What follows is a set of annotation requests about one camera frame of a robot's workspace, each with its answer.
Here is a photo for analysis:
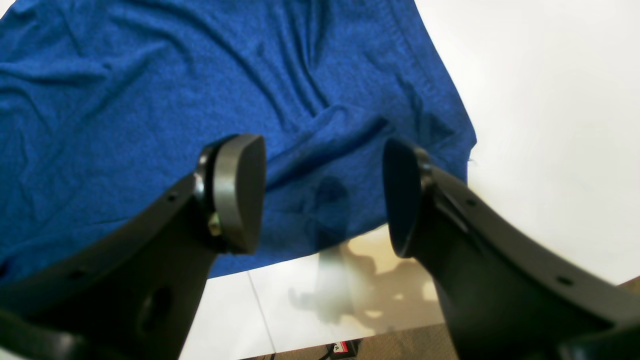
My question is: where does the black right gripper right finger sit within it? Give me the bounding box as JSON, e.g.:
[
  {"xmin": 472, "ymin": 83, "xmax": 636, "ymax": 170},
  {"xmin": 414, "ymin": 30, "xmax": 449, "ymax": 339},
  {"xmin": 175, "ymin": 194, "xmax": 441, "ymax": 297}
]
[{"xmin": 382, "ymin": 137, "xmax": 640, "ymax": 360}]

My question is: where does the dark blue t-shirt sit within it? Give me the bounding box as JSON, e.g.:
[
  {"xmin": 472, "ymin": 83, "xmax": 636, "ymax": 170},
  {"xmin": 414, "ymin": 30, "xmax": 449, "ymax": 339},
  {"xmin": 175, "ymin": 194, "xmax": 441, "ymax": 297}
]
[{"xmin": 0, "ymin": 0, "xmax": 476, "ymax": 285}]

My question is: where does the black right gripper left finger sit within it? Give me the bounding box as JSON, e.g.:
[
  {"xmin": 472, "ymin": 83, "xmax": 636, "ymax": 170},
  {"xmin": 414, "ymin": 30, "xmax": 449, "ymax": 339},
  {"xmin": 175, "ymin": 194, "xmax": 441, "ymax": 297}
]
[{"xmin": 0, "ymin": 134, "xmax": 266, "ymax": 360}]

